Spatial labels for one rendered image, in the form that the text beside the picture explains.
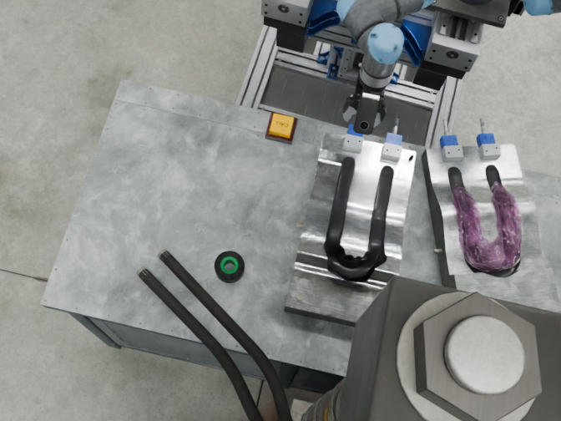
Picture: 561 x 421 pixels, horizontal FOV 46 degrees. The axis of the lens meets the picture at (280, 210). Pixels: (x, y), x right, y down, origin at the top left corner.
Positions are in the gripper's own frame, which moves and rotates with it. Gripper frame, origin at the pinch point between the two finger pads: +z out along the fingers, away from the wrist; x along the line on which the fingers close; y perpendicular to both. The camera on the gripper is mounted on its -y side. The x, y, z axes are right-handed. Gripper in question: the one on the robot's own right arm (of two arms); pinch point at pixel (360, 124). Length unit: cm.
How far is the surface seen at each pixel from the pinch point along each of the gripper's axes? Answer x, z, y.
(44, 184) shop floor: 114, 101, -2
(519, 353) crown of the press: -9, -105, -74
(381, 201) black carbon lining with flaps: -10.6, 13.1, -14.5
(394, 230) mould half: -15.2, 10.8, -22.7
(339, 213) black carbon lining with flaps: -0.2, 12.2, -20.8
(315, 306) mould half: 0.8, 14.9, -46.4
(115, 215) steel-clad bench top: 59, 21, -33
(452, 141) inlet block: -27.3, 14.0, 8.8
